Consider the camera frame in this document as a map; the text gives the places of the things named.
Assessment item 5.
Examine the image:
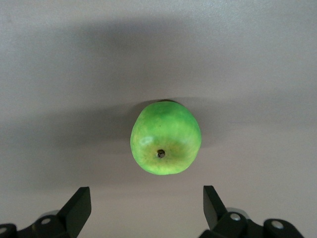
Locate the green apple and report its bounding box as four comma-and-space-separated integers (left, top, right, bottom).
130, 100, 202, 176

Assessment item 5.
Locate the brown table cover mat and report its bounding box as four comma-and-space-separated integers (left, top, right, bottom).
0, 0, 317, 238

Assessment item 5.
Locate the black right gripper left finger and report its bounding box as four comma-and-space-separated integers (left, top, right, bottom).
0, 186, 92, 238

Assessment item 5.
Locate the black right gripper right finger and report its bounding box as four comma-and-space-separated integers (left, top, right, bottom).
200, 185, 306, 238

